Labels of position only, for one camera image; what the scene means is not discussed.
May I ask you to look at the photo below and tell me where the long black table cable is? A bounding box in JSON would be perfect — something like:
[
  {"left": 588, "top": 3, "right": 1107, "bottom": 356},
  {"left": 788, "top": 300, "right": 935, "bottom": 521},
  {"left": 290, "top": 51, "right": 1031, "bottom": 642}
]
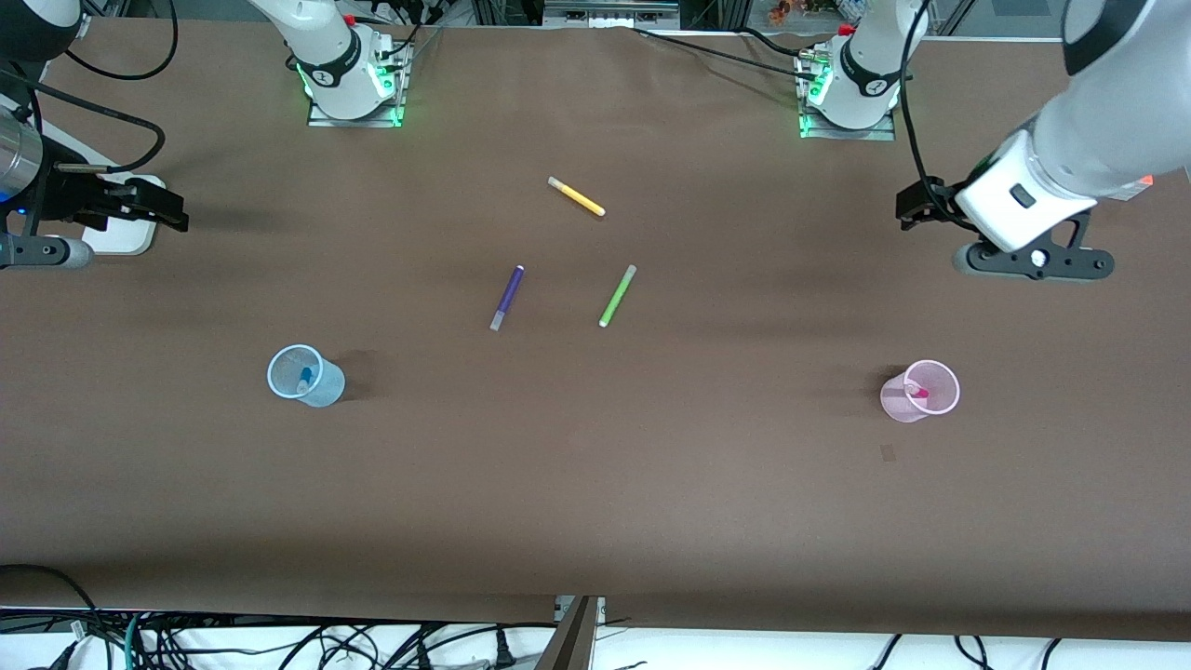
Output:
[{"left": 633, "top": 27, "right": 822, "bottom": 81}]

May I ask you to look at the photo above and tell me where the short black table cable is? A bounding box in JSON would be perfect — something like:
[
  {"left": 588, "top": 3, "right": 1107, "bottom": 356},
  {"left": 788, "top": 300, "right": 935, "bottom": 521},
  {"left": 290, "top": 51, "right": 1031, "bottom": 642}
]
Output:
[{"left": 740, "top": 26, "right": 809, "bottom": 59}]

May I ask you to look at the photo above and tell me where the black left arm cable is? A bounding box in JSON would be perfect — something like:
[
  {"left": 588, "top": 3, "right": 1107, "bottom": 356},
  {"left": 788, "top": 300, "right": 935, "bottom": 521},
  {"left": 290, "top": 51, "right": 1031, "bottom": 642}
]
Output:
[{"left": 896, "top": 0, "right": 967, "bottom": 222}]

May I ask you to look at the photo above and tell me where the white desk lamp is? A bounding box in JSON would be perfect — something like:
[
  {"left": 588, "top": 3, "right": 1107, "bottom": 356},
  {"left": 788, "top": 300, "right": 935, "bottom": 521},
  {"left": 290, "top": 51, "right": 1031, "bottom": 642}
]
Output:
[{"left": 33, "top": 121, "right": 167, "bottom": 257}]

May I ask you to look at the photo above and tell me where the purple marker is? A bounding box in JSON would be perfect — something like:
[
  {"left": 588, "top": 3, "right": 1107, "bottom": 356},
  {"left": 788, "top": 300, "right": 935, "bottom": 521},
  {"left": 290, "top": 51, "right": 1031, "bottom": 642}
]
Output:
[{"left": 489, "top": 265, "right": 526, "bottom": 332}]

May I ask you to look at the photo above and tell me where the grey metal box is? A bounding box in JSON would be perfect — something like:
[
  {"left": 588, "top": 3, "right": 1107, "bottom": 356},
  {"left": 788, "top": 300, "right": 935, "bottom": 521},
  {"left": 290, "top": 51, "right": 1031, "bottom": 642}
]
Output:
[{"left": 542, "top": 0, "right": 683, "bottom": 30}]

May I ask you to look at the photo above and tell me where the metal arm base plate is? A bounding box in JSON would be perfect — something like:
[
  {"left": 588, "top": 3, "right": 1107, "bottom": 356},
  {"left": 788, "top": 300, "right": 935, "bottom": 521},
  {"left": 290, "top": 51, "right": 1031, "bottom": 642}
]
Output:
[
  {"left": 796, "top": 47, "right": 899, "bottom": 142},
  {"left": 305, "top": 37, "right": 412, "bottom": 129}
]

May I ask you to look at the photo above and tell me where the black looped cable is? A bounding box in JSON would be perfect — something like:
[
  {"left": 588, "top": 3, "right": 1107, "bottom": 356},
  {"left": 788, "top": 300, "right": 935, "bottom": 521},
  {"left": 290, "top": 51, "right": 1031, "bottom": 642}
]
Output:
[{"left": 0, "top": 563, "right": 105, "bottom": 670}]

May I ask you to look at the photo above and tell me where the green marker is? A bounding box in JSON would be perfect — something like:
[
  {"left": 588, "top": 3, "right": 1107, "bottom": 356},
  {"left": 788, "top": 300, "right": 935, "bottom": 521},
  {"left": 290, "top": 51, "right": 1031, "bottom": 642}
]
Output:
[{"left": 598, "top": 264, "right": 638, "bottom": 328}]

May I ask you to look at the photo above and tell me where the brown table cover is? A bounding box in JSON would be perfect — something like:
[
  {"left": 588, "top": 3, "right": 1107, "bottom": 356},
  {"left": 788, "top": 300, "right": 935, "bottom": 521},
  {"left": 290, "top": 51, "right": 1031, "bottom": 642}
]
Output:
[{"left": 0, "top": 19, "right": 1191, "bottom": 643}]

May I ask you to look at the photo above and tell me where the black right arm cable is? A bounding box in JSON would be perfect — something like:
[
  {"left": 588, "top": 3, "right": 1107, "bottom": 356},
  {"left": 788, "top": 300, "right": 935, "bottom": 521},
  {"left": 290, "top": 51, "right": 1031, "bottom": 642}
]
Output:
[{"left": 0, "top": 0, "right": 180, "bottom": 176}]

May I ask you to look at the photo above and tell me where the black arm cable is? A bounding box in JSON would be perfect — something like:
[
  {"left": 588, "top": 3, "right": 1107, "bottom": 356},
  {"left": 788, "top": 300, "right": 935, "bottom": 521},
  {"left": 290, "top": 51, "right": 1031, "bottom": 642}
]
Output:
[
  {"left": 0, "top": 0, "right": 180, "bottom": 176},
  {"left": 896, "top": 0, "right": 967, "bottom": 222}
]

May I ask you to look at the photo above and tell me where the aluminium table beam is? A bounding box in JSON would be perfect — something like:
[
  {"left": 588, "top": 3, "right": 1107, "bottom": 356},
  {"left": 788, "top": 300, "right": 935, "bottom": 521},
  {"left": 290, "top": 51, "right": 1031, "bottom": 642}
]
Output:
[{"left": 535, "top": 596, "right": 607, "bottom": 670}]

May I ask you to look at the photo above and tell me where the pink plastic cup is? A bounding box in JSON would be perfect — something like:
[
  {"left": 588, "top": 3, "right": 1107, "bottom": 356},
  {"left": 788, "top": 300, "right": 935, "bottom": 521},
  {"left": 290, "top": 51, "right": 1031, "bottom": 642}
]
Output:
[{"left": 879, "top": 360, "right": 960, "bottom": 424}]

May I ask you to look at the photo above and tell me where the yellow marker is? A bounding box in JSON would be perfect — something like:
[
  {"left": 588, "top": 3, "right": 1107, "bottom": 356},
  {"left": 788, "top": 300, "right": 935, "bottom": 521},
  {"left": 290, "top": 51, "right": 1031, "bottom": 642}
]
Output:
[{"left": 547, "top": 176, "right": 607, "bottom": 218}]

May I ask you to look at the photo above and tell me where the blue plastic cup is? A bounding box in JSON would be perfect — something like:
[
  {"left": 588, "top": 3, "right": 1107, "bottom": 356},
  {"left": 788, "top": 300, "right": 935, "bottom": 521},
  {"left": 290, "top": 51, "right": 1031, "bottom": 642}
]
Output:
[{"left": 267, "top": 344, "right": 346, "bottom": 409}]

